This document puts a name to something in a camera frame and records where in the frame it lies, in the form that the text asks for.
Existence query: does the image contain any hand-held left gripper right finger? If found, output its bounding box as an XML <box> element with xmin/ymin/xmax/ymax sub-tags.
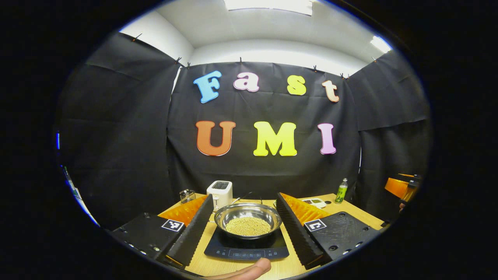
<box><xmin>275</xmin><ymin>192</ymin><xmax>384</xmax><ymax>270</ymax></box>

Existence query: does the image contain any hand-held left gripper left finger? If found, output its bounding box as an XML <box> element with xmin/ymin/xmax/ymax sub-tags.
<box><xmin>104</xmin><ymin>193</ymin><xmax>214</xmax><ymax>269</ymax></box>

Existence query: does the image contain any steel pot with beans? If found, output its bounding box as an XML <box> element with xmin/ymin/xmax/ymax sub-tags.
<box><xmin>214</xmin><ymin>202</ymin><xmax>283</xmax><ymax>238</ymax></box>

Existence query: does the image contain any black induction cooktop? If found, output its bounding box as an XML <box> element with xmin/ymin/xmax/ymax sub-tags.
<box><xmin>204</xmin><ymin>224</ymin><xmax>290</xmax><ymax>261</ymax></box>

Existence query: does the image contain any white toaster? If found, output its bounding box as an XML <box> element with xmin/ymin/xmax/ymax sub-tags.
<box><xmin>206</xmin><ymin>180</ymin><xmax>233</xmax><ymax>212</ymax></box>

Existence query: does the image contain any green label plastic bottle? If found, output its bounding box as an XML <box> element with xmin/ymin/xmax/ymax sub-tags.
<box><xmin>335</xmin><ymin>178</ymin><xmax>348</xmax><ymax>204</ymax></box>

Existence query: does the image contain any black backdrop cloth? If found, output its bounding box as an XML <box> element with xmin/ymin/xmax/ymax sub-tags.
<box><xmin>54</xmin><ymin>32</ymin><xmax>431</xmax><ymax>230</ymax></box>

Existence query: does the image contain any small ceiling light panel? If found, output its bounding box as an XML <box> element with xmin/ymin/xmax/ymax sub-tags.
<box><xmin>370</xmin><ymin>35</ymin><xmax>393</xmax><ymax>54</ymax></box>

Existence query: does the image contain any large ceiling light panel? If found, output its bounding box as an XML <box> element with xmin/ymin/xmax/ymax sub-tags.
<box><xmin>224</xmin><ymin>0</ymin><xmax>314</xmax><ymax>16</ymax></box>

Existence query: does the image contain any black power cable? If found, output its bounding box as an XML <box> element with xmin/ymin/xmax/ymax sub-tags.
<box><xmin>233</xmin><ymin>191</ymin><xmax>263</xmax><ymax>205</ymax></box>

